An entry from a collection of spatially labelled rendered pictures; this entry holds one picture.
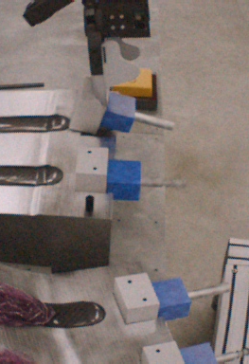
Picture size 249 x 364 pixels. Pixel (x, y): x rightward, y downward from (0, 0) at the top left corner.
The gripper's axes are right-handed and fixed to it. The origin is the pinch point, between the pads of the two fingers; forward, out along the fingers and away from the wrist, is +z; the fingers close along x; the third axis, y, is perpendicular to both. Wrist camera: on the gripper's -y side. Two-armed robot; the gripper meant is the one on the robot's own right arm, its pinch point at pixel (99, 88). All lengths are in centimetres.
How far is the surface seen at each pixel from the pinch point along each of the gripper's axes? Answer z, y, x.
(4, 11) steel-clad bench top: 4, -24, 53
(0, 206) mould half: 6.7, -11.7, -16.1
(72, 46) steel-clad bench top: 8.4, -7.9, 37.4
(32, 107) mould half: 4.0, -9.9, 4.1
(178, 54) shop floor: 72, 13, 182
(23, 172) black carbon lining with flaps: 6.3, -9.6, -9.3
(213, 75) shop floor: 76, 25, 170
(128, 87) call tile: 9.0, 2.5, 18.7
